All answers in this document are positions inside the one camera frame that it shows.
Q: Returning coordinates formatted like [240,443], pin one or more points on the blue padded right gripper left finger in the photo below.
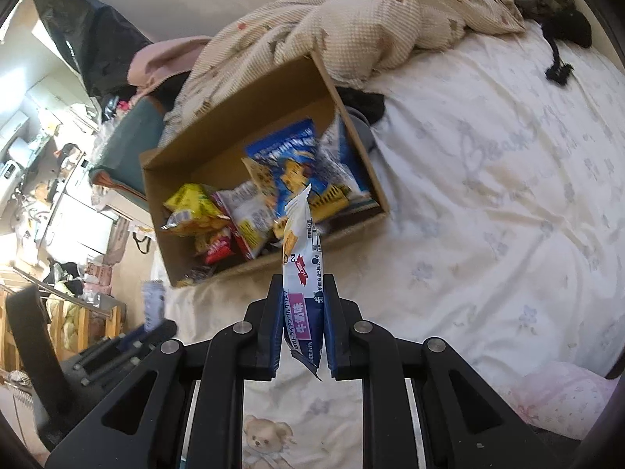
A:
[269,330]

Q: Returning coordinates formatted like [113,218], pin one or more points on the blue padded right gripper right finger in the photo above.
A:
[336,330]

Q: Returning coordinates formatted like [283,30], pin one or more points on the white blue milk candy packet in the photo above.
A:
[302,273]

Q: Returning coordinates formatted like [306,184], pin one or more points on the dark chocolate bar wrapper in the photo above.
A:
[195,276]

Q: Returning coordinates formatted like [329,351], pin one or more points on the red white snack bag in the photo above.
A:
[251,217]

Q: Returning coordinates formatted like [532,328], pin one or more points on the white blue snack bag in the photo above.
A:
[338,165]

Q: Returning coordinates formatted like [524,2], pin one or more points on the yellow snack bag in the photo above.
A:
[193,212]

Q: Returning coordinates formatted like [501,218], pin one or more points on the blue noodle snack bag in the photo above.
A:
[291,153]

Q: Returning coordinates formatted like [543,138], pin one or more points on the red white small packet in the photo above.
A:
[216,246]

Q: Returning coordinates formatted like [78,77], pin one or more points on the orange snack packet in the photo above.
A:
[262,177]

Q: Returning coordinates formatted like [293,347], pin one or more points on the wooden drying rack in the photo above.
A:
[72,325]

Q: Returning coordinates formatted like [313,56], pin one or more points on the brown cardboard box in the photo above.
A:
[210,150]

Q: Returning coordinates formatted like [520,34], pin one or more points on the black sock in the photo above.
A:
[370,105]

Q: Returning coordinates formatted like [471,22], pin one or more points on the teal cushion chair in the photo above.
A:
[118,166]

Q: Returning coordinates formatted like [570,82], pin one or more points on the pink pillow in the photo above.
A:
[561,398]

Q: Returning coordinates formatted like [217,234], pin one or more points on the beige checkered quilt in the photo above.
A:
[354,38]

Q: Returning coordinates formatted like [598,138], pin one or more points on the black plastic bag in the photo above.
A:
[96,41]

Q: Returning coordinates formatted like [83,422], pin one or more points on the camouflage dark garment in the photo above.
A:
[559,21]

